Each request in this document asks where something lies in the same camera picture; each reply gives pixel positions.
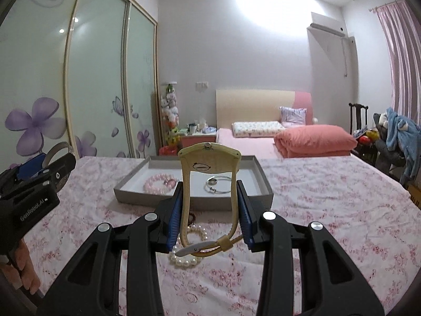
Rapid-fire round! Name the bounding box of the sliding wardrobe with flowers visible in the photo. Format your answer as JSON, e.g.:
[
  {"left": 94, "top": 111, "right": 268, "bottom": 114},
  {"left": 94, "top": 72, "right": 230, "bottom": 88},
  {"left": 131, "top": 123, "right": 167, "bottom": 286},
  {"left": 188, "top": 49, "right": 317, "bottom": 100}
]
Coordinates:
[{"left": 1, "top": 0, "right": 160, "bottom": 169}]

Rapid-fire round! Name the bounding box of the pink bead bracelet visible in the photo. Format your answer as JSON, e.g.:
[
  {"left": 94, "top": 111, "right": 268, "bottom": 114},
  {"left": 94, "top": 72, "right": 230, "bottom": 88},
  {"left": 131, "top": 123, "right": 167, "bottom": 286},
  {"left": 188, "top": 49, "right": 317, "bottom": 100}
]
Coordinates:
[{"left": 143, "top": 172, "right": 178, "bottom": 196}]

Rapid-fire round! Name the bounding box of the stack of plush toys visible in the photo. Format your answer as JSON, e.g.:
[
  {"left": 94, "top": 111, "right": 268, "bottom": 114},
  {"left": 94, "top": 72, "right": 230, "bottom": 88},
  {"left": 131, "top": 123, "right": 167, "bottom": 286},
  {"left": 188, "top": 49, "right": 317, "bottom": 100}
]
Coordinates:
[{"left": 160, "top": 82, "right": 179, "bottom": 146}]

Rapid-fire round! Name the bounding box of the blue plush garment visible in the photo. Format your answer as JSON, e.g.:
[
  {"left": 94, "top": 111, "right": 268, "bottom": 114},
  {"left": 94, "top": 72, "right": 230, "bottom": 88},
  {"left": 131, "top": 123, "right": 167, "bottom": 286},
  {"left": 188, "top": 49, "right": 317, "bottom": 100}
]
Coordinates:
[{"left": 386, "top": 107, "right": 420, "bottom": 180}]

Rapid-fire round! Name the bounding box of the white mug on nightstand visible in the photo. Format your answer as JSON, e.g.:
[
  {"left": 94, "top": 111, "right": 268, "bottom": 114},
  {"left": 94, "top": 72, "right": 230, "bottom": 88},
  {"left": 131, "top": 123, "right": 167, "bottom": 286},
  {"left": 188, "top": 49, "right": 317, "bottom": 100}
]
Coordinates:
[{"left": 188, "top": 124, "right": 198, "bottom": 134}]

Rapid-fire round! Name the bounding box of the small silver ring bangle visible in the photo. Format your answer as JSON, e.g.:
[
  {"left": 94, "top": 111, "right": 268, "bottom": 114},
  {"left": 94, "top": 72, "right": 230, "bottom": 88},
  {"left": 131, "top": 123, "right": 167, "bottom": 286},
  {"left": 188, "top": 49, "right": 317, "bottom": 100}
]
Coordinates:
[{"left": 206, "top": 176, "right": 218, "bottom": 186}]

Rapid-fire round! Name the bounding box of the pink beige nightstand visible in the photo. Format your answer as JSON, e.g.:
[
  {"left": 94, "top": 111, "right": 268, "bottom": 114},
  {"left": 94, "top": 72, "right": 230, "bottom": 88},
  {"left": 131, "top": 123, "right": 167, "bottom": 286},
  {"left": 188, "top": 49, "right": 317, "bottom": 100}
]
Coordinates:
[{"left": 180, "top": 129, "right": 217, "bottom": 149}]

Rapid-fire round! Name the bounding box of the pink curtain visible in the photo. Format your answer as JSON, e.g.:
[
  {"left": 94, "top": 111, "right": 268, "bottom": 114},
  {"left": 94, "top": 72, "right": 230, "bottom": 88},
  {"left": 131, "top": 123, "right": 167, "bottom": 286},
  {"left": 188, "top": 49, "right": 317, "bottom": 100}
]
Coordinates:
[{"left": 371, "top": 0, "right": 420, "bottom": 124}]

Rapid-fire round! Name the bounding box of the floral pink bedspread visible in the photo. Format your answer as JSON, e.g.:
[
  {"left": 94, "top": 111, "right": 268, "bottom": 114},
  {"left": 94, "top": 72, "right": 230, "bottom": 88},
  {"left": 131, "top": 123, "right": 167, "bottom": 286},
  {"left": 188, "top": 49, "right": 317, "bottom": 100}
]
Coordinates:
[{"left": 25, "top": 156, "right": 420, "bottom": 315}]

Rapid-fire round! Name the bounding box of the folded coral pink quilt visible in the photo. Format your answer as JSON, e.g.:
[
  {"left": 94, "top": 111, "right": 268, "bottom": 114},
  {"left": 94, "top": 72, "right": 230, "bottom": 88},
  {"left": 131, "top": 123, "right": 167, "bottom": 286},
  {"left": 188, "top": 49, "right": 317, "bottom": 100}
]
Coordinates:
[{"left": 274, "top": 124, "right": 358, "bottom": 158}]

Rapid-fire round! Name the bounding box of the wide silver cuff bangle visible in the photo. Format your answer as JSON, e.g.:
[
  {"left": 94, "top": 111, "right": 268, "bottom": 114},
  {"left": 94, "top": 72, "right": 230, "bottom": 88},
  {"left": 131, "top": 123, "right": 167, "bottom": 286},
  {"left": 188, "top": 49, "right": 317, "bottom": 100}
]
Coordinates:
[{"left": 42, "top": 141, "right": 74, "bottom": 168}]

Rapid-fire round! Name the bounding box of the cream yellow wristwatch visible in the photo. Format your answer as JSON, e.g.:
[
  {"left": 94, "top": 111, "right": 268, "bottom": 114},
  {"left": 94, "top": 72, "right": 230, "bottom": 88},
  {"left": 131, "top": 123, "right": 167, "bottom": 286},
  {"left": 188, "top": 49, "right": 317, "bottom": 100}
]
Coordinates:
[{"left": 175, "top": 143, "right": 243, "bottom": 258}]

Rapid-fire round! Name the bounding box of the white wall air conditioner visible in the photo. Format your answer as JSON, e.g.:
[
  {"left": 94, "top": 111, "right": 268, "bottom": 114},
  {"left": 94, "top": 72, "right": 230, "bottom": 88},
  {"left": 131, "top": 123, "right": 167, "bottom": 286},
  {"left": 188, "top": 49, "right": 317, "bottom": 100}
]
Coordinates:
[{"left": 310, "top": 12, "right": 347, "bottom": 38}]

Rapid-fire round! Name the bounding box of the grey cardboard tray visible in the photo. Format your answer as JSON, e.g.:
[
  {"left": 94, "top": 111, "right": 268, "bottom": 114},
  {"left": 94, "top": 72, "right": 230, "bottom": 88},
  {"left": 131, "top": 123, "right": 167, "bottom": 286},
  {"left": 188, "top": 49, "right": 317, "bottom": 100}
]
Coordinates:
[{"left": 114, "top": 156, "right": 273, "bottom": 211}]

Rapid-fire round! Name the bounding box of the white pearl bracelet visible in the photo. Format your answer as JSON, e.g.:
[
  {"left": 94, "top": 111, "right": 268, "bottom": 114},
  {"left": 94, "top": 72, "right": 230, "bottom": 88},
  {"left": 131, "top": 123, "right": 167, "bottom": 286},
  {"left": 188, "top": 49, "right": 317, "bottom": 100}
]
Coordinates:
[{"left": 168, "top": 223, "right": 209, "bottom": 267}]

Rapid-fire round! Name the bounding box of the small purple white pillow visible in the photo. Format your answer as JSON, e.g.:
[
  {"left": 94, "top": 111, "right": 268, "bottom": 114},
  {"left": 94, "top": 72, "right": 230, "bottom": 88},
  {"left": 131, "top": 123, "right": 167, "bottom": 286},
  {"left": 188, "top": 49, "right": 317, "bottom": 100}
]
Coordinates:
[{"left": 280, "top": 106, "right": 307, "bottom": 127}]

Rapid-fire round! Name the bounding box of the beige and pink headboard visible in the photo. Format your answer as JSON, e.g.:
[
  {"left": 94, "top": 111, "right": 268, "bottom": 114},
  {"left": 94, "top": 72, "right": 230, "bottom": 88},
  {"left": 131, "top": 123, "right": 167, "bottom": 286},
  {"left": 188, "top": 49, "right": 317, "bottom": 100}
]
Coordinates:
[{"left": 216, "top": 88, "right": 313, "bottom": 129}]

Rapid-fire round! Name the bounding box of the floral white pillow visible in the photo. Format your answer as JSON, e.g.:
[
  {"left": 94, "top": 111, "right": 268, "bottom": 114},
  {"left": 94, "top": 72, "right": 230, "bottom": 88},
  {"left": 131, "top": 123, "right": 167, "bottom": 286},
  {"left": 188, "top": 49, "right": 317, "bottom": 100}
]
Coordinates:
[{"left": 232, "top": 121, "right": 285, "bottom": 138}]

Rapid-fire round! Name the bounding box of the person's left hand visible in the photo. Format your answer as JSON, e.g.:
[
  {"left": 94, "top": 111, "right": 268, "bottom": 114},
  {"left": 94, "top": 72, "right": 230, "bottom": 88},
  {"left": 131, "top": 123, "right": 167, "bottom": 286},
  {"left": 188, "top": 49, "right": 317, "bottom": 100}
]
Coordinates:
[{"left": 1, "top": 240, "right": 41, "bottom": 295}]

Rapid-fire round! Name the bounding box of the red waste bin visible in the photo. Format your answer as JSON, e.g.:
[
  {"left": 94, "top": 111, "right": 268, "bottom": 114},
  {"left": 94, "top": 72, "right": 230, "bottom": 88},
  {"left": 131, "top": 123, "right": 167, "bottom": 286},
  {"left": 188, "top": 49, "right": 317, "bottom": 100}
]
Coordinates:
[{"left": 158, "top": 146, "right": 178, "bottom": 156}]

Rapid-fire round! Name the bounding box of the thin silver bangle bracelet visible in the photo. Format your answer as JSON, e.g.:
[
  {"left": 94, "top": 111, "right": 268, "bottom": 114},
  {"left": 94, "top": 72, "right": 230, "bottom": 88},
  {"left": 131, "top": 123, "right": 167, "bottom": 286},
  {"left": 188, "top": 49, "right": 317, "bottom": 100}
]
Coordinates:
[{"left": 203, "top": 175, "right": 233, "bottom": 195}]

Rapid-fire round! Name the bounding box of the dark wooden chair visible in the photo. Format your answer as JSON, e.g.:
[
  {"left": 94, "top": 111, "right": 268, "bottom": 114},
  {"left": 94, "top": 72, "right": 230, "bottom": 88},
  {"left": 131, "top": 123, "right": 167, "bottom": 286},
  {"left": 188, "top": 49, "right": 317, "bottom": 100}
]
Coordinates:
[{"left": 348, "top": 103, "right": 369, "bottom": 134}]

